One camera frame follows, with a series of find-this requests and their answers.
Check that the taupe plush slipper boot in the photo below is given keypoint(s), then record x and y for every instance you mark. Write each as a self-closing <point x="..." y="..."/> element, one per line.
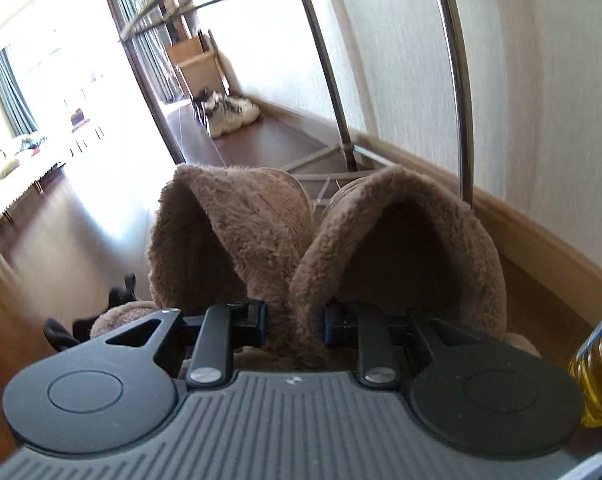
<point x="456" y="240"/>
<point x="261" y="215"/>

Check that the grey-green curtain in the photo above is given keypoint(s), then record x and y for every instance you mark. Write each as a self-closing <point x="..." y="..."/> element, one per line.
<point x="8" y="90"/>
<point x="146" y="35"/>

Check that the yellow cooking oil bottle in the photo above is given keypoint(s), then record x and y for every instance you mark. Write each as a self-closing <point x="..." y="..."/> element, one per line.
<point x="601" y="370"/>

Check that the metal corner rack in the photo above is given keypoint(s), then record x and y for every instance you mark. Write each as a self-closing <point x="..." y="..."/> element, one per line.
<point x="456" y="85"/>

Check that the sofa with cream cover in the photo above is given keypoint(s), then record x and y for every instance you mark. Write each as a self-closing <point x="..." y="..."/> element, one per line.
<point x="11" y="180"/>

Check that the brown shoe cream fleece trim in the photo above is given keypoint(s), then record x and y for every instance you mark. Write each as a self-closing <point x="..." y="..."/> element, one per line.
<point x="123" y="317"/>

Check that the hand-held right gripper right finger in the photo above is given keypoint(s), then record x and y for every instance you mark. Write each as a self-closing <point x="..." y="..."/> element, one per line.
<point x="376" y="340"/>

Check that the row of sneakers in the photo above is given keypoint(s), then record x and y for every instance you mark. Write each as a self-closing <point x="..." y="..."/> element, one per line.
<point x="231" y="110"/>

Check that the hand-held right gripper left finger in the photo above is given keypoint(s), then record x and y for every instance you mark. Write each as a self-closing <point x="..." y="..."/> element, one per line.
<point x="216" y="340"/>

